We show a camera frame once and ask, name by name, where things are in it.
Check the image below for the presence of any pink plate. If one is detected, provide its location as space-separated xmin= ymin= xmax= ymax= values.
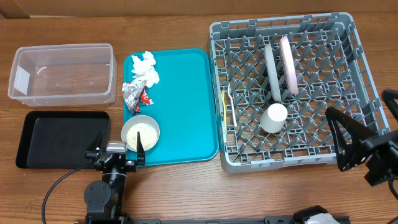
xmin=280 ymin=35 xmax=299 ymax=95

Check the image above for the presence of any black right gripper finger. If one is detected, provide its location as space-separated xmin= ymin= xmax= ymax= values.
xmin=325 ymin=106 xmax=376 ymax=172
xmin=382 ymin=89 xmax=398 ymax=120

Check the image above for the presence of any yellow plastic spoon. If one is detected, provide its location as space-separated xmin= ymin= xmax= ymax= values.
xmin=221 ymin=90 xmax=228 ymax=133

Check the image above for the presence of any teal serving tray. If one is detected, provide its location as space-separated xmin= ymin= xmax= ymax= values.
xmin=140 ymin=49 xmax=219 ymax=166

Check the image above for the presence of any light grey plate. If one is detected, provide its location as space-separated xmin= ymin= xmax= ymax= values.
xmin=264 ymin=44 xmax=282 ymax=102

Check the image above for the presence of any black tray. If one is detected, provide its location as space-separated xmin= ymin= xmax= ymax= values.
xmin=16 ymin=111 xmax=110 ymax=169

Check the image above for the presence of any clear plastic bin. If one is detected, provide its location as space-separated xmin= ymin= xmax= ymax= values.
xmin=7 ymin=43 xmax=117 ymax=107

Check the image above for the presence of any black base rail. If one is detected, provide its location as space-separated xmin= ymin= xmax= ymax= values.
xmin=124 ymin=216 xmax=294 ymax=224

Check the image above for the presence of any white rice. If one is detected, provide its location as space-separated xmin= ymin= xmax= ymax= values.
xmin=126 ymin=123 xmax=158 ymax=151

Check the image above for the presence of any grey bowl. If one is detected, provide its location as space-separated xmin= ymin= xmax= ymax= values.
xmin=121 ymin=115 xmax=160 ymax=152

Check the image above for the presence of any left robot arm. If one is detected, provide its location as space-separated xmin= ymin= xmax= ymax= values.
xmin=84 ymin=133 xmax=146 ymax=223

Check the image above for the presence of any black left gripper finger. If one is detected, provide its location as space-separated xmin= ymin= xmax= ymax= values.
xmin=136 ymin=132 xmax=146 ymax=161
xmin=87 ymin=131 xmax=102 ymax=152

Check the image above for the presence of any grey dishwasher rack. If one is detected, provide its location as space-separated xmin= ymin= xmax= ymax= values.
xmin=209 ymin=12 xmax=390 ymax=174

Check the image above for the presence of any white cup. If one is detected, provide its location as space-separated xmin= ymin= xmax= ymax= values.
xmin=260 ymin=103 xmax=288 ymax=133

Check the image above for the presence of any crumpled white napkin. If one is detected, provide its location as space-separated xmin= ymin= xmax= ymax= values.
xmin=131 ymin=51 xmax=160 ymax=88

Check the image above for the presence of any red silver snack wrapper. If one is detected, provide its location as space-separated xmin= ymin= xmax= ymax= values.
xmin=122 ymin=79 xmax=154 ymax=114

